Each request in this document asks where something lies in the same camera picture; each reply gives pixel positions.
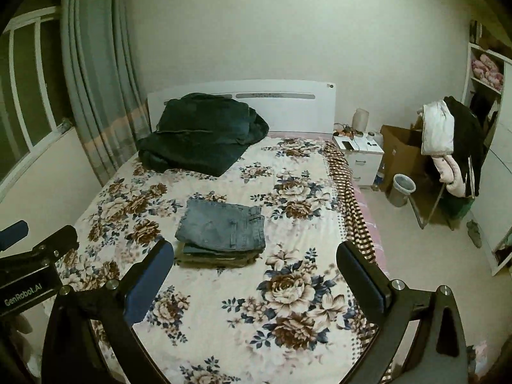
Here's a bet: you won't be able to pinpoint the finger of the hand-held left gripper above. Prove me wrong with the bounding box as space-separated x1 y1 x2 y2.
0 221 29 253
22 225 80 267

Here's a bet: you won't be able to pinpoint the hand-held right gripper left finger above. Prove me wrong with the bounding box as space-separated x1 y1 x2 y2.
40 239 175 384

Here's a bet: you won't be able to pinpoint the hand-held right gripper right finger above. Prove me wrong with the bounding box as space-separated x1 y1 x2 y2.
336 241 469 384

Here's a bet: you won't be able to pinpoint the blue jeans pants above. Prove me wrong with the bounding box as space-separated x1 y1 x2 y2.
175 199 267 253

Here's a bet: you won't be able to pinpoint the folded olive pants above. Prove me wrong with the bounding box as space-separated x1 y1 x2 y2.
176 243 257 268

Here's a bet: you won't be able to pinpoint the brown checkered blanket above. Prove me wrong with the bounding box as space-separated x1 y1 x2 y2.
322 142 380 265

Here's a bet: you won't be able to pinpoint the grey trash bin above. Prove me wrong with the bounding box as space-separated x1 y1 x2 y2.
390 174 417 208

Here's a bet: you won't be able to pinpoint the bed with floral sheet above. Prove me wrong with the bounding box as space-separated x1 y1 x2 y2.
55 132 387 384

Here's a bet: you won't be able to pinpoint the grey slippers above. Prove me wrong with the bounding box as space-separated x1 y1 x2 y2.
466 220 484 249

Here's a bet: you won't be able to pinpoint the white nightstand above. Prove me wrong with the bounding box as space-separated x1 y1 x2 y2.
333 134 385 188

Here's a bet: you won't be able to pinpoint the pink garment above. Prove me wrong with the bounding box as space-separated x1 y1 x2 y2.
434 154 473 198

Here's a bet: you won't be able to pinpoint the cardboard box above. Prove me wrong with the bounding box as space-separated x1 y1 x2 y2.
380 117 437 204

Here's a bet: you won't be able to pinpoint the white framed window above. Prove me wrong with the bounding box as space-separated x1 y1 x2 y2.
0 11 76 171

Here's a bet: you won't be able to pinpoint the dark green quilt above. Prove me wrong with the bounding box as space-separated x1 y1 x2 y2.
137 93 269 177

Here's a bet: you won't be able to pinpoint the white wardrobe shelf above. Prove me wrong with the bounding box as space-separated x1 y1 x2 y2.
462 19 512 276

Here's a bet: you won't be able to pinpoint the white jacket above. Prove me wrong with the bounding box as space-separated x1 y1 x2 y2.
418 100 456 156

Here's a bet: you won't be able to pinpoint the grey striped curtain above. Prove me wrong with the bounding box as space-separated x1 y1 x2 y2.
60 0 152 187

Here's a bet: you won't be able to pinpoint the black coat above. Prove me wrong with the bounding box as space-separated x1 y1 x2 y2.
444 96 489 199

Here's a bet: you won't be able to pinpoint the white headboard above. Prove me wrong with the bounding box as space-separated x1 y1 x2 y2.
147 80 337 137

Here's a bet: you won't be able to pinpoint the pink folded bedding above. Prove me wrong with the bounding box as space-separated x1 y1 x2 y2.
471 53 504 87

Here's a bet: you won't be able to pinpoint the metal frame chair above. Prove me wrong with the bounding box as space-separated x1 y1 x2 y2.
411 106 481 231

